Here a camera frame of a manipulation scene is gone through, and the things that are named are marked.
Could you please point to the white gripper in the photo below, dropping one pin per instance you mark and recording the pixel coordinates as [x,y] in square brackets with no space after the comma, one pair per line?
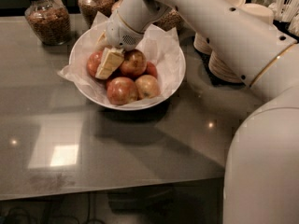
[121,34]

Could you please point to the red apple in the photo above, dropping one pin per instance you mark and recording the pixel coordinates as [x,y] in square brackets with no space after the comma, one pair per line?
[94,62]
[151,70]
[121,91]
[134,64]

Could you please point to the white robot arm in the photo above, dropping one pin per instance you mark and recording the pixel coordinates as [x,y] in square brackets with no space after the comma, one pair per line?
[261,183]

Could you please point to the front right yellowish apple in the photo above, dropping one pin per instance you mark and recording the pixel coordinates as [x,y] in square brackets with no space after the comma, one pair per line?
[147,86]

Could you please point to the white bowl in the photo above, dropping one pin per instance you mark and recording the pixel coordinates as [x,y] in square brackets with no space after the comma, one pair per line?
[174,75]

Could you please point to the white paper liner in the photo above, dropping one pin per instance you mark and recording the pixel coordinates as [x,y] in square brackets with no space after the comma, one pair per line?
[159,47]

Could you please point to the left glass cereal jar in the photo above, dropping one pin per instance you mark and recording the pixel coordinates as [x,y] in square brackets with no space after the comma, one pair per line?
[49,20]

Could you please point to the black mat under stacks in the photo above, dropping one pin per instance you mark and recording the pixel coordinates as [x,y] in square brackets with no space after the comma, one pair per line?
[215,81]

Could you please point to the front stack paper bowls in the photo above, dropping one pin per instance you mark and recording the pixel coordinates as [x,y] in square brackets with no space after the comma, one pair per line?
[220,69]

